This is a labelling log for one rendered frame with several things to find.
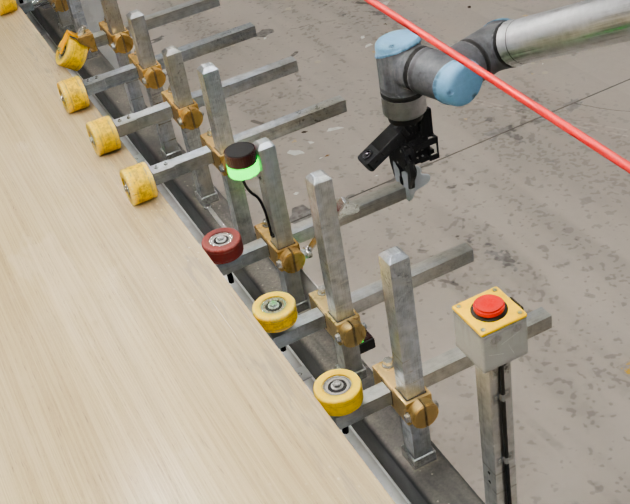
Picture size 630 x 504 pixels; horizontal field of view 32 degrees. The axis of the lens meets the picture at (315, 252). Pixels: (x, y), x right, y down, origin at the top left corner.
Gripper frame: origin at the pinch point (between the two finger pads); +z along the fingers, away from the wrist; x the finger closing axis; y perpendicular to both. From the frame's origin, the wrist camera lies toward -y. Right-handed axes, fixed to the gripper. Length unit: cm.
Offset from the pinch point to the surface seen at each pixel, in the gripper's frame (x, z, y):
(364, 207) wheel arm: -1.6, -2.7, -10.5
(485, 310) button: -81, -41, -31
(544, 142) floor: 105, 83, 111
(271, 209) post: -5.8, -14.2, -31.9
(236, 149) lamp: -3.7, -28.3, -35.5
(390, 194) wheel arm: -1.6, -3.2, -4.2
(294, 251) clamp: -8.3, -4.4, -29.9
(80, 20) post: 144, 0, -31
